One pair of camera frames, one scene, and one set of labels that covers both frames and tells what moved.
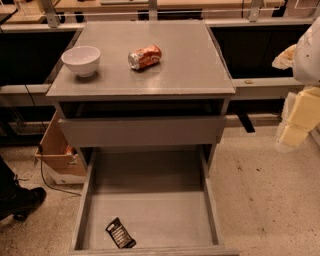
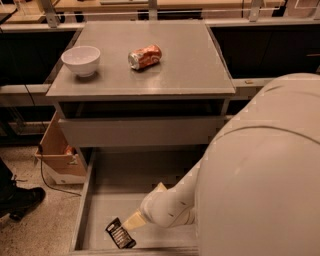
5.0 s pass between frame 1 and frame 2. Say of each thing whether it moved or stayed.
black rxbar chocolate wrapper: stayed
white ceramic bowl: stayed
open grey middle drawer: stayed
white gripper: moved
